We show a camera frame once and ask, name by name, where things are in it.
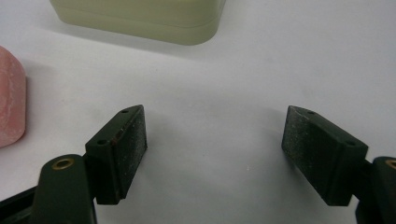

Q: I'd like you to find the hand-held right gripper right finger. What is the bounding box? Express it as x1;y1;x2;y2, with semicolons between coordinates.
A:
281;105;396;224

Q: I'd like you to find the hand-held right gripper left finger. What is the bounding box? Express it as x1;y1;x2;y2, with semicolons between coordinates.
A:
30;104;149;224

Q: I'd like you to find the pink rounded block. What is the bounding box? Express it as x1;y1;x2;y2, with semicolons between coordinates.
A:
0;46;28;148

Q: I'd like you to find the pale green plastic box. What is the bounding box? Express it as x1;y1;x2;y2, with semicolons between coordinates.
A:
49;0;227;47

